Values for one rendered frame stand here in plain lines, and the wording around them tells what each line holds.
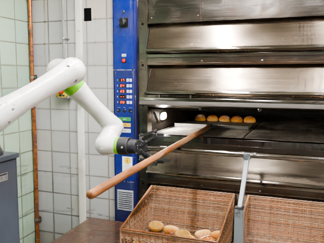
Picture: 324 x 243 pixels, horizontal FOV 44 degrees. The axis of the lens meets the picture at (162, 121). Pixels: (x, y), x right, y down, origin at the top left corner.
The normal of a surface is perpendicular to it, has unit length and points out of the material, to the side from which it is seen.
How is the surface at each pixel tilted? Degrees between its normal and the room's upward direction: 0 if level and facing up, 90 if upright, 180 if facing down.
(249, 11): 90
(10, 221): 90
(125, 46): 90
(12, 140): 90
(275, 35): 70
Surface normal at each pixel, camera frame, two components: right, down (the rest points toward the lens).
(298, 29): -0.33, -0.24
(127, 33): -0.35, 0.11
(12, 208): 0.94, 0.04
